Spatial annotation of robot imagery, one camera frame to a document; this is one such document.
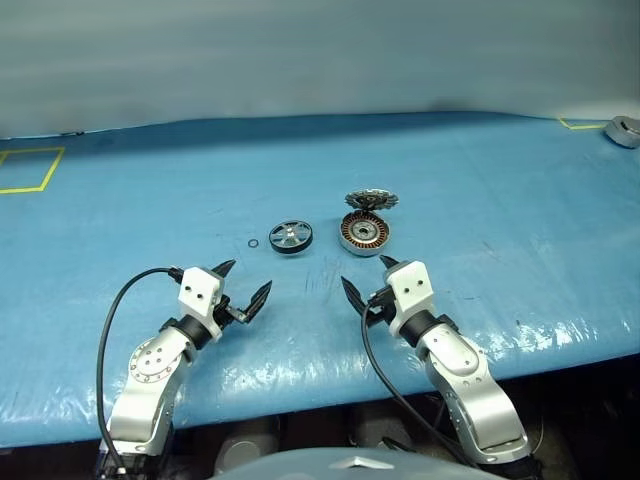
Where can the grey metal object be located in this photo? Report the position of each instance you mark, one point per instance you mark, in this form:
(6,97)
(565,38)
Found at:
(622,132)

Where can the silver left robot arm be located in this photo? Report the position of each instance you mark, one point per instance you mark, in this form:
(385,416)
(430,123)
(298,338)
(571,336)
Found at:
(150,372)

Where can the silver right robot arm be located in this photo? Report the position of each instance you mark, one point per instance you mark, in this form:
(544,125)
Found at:
(470,380)

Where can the grey robot torso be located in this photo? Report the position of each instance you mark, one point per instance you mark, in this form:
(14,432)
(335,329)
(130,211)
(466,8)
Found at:
(345,465)

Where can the black spoked rotor cap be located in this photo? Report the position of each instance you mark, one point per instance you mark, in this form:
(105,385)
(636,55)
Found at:
(291,237)

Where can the silver motor stator copper windings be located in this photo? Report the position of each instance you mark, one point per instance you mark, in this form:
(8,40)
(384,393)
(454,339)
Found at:
(362,232)

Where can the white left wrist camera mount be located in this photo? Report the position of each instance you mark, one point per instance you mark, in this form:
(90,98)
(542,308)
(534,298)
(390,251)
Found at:
(197,290)

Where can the blue plastic table cover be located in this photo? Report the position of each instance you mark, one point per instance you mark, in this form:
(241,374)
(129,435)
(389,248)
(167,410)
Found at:
(150,200)

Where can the silver finned rotor cap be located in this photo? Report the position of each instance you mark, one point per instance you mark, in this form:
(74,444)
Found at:
(372,197)

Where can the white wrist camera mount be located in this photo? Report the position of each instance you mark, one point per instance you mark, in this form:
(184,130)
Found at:
(412,290)
(197,290)

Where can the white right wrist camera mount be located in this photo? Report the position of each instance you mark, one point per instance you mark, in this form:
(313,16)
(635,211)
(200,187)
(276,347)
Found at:
(412,290)

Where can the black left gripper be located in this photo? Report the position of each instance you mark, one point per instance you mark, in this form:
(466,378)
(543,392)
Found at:
(223,306)

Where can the yellow tape corner outline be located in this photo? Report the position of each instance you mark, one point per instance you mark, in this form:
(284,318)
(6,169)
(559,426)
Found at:
(585,127)

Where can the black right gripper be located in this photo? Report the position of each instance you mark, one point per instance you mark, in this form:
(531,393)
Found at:
(383,306)

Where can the yellow tape square outline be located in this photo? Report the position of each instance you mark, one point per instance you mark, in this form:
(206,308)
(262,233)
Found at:
(53,170)

